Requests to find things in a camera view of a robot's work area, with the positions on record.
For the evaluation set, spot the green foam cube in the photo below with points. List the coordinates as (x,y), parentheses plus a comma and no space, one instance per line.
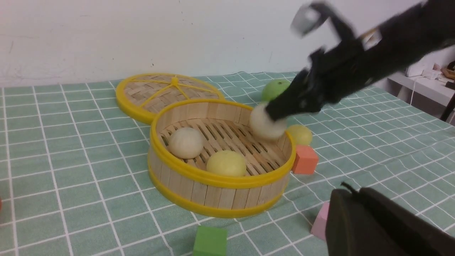
(210,241)

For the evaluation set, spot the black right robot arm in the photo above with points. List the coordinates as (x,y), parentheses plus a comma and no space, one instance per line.
(403,39)

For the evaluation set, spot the pale yellow bun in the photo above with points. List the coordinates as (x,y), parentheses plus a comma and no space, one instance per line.
(301,134)

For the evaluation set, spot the bamboo steamer lid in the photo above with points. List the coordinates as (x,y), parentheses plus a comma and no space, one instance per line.
(142,96)

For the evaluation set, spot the yellow bun in steamer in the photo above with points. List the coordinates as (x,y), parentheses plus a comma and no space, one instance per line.
(227,163)

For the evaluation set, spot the green checkered tablecloth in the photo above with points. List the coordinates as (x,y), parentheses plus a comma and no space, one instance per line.
(74,177)

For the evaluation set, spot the orange foam cube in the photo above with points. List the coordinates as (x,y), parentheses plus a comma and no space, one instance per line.
(306,160)

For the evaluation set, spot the bamboo steamer tray yellow rim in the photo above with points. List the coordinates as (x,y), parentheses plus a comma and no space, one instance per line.
(224,125)

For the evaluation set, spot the white bun in steamer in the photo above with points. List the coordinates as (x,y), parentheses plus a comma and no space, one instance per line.
(186,143)

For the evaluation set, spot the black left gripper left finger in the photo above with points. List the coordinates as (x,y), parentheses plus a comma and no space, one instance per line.
(351,230)

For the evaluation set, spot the white side table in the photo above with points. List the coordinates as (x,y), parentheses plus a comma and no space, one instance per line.
(431,96)

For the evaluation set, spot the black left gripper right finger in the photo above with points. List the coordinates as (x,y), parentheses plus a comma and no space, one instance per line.
(413,235)

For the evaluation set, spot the white bun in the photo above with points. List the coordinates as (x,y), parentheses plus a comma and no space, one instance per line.
(186,143)
(263,127)

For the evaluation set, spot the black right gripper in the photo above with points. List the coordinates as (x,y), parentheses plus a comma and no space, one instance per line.
(330,79)

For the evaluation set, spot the green bun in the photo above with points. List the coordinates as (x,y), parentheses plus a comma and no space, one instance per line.
(273,89)

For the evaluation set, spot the pink foam block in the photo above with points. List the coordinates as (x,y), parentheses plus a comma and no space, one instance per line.
(319,225)

